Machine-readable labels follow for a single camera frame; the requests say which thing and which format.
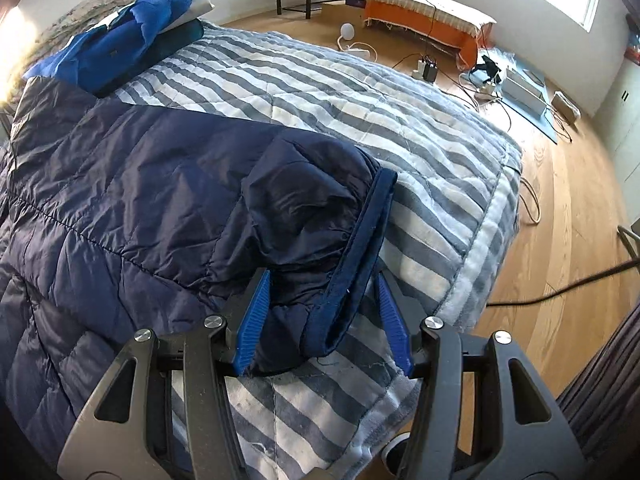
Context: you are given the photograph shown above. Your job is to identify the navy quilted puffer jacket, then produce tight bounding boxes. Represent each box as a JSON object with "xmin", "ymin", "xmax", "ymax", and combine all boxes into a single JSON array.
[{"xmin": 1, "ymin": 77, "xmax": 397, "ymax": 466}]

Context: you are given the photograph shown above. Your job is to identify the white box on mat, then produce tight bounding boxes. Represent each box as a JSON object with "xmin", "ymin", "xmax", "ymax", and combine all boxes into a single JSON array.
[{"xmin": 501, "ymin": 67, "xmax": 547, "ymax": 116}]

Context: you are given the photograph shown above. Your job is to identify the blue and white garment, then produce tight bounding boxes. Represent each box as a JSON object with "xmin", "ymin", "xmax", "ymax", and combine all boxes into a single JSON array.
[{"xmin": 22, "ymin": 0, "xmax": 213, "ymax": 95}]

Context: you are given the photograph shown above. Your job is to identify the blue white striped quilt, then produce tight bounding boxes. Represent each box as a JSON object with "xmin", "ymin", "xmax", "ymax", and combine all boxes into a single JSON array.
[{"xmin": 116, "ymin": 25, "xmax": 523, "ymax": 479}]

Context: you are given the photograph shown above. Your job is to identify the black floor cable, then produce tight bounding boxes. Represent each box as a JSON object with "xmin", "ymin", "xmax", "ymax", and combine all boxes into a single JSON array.
[{"xmin": 485, "ymin": 257, "xmax": 640, "ymax": 309}]

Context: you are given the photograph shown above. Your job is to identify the floral folded blanket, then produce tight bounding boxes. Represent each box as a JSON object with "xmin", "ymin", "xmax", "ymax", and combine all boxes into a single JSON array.
[{"xmin": 25, "ymin": 0, "xmax": 134, "ymax": 65}]

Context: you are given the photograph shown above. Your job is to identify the dark teal pillow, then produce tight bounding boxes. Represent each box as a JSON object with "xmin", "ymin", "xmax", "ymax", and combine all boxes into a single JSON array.
[{"xmin": 93, "ymin": 20, "xmax": 204, "ymax": 98}]

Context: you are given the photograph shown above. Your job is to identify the white round lamp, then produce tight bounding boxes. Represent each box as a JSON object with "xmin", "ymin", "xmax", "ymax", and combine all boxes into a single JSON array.
[{"xmin": 336, "ymin": 23, "xmax": 355, "ymax": 51}]

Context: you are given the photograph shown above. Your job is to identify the black power adapter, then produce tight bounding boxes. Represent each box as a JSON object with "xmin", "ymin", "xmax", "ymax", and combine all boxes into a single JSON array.
[{"xmin": 423, "ymin": 60, "xmax": 438, "ymax": 84}]

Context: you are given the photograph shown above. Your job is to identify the orange covered bench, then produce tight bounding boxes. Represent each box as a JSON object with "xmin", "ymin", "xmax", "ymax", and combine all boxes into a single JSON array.
[{"xmin": 362, "ymin": 0, "xmax": 497, "ymax": 70}]

